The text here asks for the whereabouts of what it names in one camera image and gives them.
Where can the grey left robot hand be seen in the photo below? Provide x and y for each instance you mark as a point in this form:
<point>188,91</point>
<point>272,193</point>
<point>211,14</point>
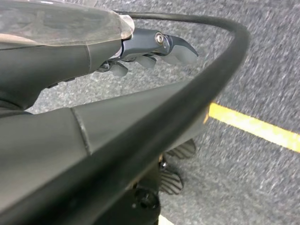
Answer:
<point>47,62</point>

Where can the yellow floor tape marking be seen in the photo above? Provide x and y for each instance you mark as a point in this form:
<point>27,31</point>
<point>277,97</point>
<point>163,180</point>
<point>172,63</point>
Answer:
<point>258,127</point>

